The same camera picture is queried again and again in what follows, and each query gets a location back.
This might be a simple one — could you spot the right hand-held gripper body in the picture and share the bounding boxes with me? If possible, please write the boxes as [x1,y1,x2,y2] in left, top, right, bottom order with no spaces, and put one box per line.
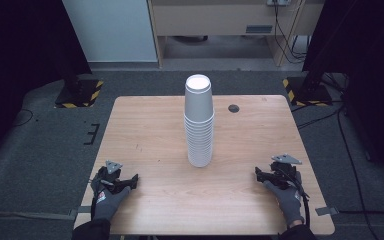
[260,153,304,192]

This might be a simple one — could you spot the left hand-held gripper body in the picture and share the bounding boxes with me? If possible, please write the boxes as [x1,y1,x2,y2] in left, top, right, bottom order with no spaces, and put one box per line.
[91,160,135,196]

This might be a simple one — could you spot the person's left hand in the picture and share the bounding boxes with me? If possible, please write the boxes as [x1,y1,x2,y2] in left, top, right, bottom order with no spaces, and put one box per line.
[90,173,132,222]

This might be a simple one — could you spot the person's right hand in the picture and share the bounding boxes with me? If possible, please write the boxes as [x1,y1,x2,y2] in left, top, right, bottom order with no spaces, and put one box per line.
[263,170,306,228]

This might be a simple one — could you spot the black floor tape marks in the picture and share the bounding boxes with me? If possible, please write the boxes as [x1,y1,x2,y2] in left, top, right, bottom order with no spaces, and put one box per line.
[83,123,101,146]

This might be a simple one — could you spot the grey tape strip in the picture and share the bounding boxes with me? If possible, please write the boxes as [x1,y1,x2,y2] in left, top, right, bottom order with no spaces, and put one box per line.
[68,205,92,218]
[314,206,340,217]

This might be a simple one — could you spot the stack of white paper cups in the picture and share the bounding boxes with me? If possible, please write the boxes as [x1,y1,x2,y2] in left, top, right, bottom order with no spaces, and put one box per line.
[183,73,215,168]

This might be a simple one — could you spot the hazard-striped stand base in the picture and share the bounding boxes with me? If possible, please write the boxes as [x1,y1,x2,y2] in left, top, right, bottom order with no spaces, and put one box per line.
[53,78,105,109]
[282,76,334,108]

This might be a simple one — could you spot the black metal stand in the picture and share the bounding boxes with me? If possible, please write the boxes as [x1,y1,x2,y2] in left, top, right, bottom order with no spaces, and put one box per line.
[299,19,334,98]
[57,33,83,96]

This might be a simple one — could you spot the dark curtain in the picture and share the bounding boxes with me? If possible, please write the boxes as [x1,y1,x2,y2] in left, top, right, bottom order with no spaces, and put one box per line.
[301,0,384,193]
[0,0,93,171]

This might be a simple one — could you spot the white cabinet panel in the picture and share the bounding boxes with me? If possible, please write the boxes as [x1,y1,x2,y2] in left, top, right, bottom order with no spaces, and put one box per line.
[62,0,159,64]

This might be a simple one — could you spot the light wooden desk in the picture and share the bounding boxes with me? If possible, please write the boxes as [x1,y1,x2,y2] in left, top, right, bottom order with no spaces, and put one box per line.
[147,0,326,69]

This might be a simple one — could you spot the white power strip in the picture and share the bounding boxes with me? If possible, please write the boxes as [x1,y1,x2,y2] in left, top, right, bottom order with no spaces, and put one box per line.
[266,0,293,7]

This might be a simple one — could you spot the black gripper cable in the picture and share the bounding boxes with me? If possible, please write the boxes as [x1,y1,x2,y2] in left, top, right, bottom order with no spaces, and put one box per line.
[275,167,312,231]

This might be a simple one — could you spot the thin black floor cable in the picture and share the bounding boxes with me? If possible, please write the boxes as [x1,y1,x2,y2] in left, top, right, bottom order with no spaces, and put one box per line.
[12,108,35,128]

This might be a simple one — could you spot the black hanging cables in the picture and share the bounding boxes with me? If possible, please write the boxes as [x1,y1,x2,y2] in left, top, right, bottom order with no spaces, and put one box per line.
[272,0,311,65]

